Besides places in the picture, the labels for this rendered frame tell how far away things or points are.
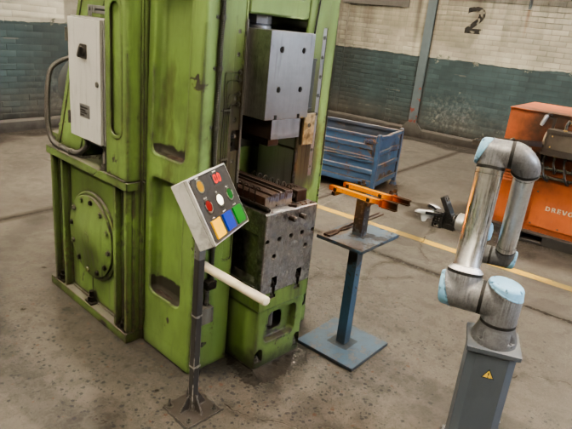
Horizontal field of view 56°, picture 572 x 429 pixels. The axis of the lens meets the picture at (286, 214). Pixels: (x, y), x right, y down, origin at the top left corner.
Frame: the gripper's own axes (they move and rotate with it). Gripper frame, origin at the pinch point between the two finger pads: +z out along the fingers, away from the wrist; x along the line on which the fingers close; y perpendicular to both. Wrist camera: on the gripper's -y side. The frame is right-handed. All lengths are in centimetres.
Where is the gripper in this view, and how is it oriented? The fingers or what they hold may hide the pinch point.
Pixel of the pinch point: (420, 206)
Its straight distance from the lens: 287.1
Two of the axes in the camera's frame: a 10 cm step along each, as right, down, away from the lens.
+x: 6.3, -2.0, 7.5
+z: -7.7, -2.8, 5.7
